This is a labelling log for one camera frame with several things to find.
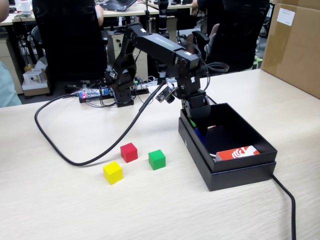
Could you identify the blue wooden cube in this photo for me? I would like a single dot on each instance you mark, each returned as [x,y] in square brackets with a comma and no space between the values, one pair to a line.
[197,132]

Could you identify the large brown cardboard box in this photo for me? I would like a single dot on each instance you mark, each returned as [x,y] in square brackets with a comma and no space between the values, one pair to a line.
[295,55]

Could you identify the red wooden cube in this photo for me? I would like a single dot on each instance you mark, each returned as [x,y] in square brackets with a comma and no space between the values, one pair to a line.
[128,153]

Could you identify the clear plastic bag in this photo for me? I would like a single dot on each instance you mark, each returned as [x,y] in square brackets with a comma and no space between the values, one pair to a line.
[170,80]

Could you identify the black office chair with armrest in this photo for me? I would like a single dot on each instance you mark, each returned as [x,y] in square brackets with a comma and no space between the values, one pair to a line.
[237,37]

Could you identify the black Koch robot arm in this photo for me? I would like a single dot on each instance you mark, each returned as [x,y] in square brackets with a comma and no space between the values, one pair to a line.
[160,43]

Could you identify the green wooden cube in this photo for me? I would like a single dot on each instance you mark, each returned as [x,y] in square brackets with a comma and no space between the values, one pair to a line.
[156,160]

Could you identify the black laptop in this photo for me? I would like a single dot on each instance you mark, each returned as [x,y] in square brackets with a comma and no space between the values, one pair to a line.
[117,5]

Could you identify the black jointed pole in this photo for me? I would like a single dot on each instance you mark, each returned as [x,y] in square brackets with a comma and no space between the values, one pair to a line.
[163,15]

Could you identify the green patterned object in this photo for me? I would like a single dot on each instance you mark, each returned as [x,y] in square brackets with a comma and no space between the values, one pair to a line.
[257,63]

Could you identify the yellow wooden cube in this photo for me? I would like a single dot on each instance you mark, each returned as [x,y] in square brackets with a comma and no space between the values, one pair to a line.
[113,173]

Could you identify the person in teal shirt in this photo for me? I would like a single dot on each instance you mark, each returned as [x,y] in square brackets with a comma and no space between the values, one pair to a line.
[7,87]

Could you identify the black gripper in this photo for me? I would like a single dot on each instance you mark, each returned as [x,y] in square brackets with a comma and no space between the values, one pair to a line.
[197,100]

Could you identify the white stick red tip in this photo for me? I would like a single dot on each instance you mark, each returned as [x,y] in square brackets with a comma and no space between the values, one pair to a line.
[213,126]

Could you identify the beige desk with side panel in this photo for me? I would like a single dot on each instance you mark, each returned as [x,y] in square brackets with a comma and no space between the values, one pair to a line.
[171,27]

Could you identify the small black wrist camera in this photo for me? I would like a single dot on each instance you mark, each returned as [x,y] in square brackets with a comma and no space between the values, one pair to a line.
[165,94]

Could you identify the seated person bare legs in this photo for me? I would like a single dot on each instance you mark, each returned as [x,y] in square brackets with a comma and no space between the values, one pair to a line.
[215,32]

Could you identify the open white carton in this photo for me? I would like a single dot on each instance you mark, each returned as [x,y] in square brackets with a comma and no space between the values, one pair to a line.
[35,88]

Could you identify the short white stick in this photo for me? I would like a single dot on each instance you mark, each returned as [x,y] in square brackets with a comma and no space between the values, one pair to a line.
[213,155]

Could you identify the black cardboard box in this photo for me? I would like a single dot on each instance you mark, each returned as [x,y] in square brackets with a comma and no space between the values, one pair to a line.
[240,178]

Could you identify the orange white paper packet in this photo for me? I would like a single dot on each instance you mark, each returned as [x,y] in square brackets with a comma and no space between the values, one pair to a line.
[230,155]

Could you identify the white pink desk item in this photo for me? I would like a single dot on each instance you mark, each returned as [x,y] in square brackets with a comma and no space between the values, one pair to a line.
[25,6]

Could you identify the person behind mesh chair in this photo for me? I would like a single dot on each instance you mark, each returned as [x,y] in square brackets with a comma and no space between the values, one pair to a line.
[99,15]

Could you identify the controller board pink light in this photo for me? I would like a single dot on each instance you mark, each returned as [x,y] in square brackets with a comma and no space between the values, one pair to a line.
[85,95]

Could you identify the black mesh office chair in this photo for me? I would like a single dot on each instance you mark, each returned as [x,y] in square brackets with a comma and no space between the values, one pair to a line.
[70,37]

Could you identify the small white product box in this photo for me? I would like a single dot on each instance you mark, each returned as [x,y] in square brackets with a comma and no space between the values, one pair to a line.
[32,78]

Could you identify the long beige office desk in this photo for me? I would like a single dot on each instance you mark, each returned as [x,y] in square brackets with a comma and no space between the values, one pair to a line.
[135,12]

